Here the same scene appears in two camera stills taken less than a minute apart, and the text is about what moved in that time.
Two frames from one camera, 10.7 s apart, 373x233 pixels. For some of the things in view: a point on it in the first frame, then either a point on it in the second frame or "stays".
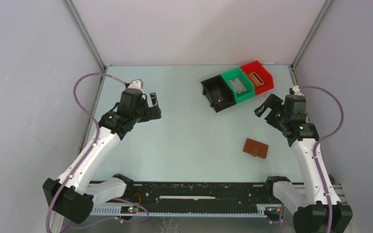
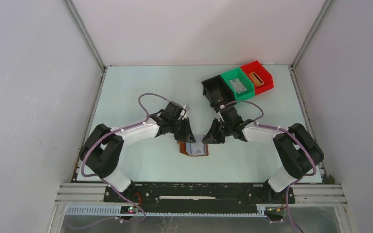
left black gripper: x=153 y=113 → x=187 y=134
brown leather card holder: x=256 y=148 → x=193 y=149
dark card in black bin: x=216 y=95 stays
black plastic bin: x=221 y=95 stays
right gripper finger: x=262 y=111 → x=216 y=134
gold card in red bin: x=257 y=81 stays
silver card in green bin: x=237 y=85 stays
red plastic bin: x=265 y=76 stays
